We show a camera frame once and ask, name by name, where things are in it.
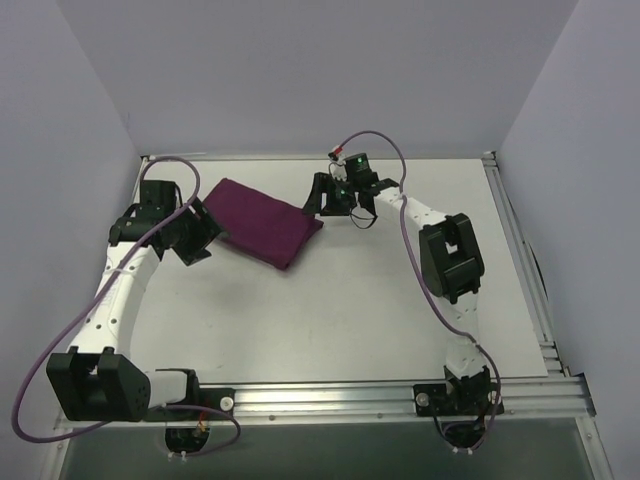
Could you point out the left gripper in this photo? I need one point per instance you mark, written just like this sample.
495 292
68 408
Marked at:
195 232

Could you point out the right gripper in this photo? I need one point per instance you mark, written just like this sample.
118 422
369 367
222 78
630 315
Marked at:
330 195

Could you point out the purple cloth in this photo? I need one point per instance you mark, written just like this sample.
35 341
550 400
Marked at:
258 225

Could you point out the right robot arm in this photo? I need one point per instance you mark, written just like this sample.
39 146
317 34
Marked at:
445 255

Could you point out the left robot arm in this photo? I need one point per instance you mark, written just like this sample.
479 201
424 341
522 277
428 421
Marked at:
95 379

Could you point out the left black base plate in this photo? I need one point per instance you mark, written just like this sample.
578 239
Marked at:
208 405

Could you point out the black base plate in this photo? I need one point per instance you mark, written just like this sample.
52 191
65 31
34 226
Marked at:
208 405
435 399

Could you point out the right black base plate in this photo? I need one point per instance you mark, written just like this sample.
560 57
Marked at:
435 399

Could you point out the aluminium right rail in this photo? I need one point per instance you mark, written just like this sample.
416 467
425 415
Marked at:
527 269

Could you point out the aluminium rail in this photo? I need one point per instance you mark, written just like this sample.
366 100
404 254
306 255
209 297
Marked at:
551 397
527 269

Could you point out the aluminium front rail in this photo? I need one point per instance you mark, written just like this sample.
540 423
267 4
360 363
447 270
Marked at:
551 397

